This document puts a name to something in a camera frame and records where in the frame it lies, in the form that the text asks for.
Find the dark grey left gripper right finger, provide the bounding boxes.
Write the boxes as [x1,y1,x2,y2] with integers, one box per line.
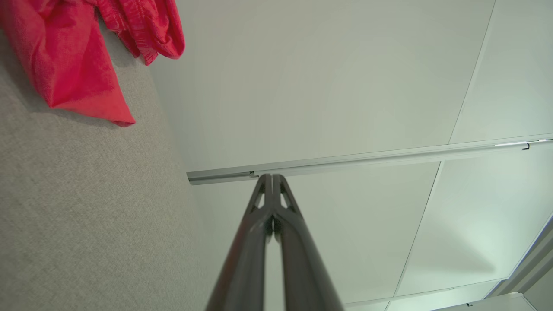
[273,174,345,311]

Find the red shorts with black lettering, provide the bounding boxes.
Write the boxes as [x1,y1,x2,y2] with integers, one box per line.
[86,0,185,66]

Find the grey metal frame beam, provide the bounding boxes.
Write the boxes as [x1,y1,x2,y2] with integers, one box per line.
[484,212,553,299]

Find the red shirt with white sleeves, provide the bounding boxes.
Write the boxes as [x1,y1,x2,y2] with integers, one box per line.
[0,0,136,127]

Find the aluminium double profile post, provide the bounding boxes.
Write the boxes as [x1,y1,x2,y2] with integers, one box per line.
[187,137,553,186]

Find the grey fabric work surface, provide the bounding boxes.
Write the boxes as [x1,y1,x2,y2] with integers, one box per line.
[0,26,216,311]

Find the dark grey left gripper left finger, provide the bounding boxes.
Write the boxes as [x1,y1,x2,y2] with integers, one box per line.
[206,174,273,311]

